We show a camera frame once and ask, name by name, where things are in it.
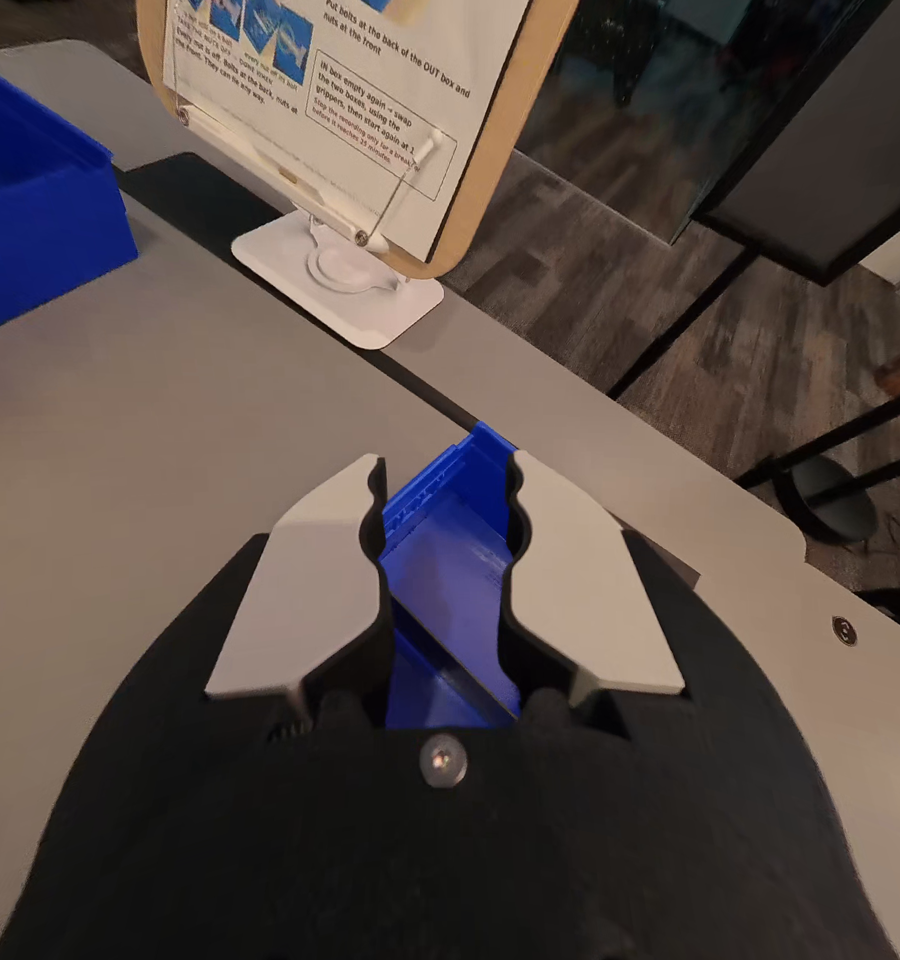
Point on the round metal desk cap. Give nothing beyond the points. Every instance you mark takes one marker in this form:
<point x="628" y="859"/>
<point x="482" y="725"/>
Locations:
<point x="844" y="631"/>

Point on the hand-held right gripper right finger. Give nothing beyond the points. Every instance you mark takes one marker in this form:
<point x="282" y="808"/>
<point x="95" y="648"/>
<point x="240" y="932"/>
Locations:
<point x="592" y="592"/>

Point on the black floor-standing display panel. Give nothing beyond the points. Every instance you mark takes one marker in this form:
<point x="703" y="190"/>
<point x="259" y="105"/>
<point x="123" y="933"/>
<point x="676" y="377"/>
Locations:
<point x="832" y="150"/>

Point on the blue plastic bin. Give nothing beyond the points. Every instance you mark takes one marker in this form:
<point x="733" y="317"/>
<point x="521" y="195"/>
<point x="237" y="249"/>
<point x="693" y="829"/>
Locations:
<point x="450" y="585"/>
<point x="37" y="225"/>

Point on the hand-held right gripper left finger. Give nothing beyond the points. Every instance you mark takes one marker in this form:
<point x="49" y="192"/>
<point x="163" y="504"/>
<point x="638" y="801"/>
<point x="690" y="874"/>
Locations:
<point x="307" y="585"/>

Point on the printed instruction sheet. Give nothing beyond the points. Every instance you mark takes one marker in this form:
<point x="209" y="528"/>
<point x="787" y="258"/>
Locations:
<point x="360" y="112"/>

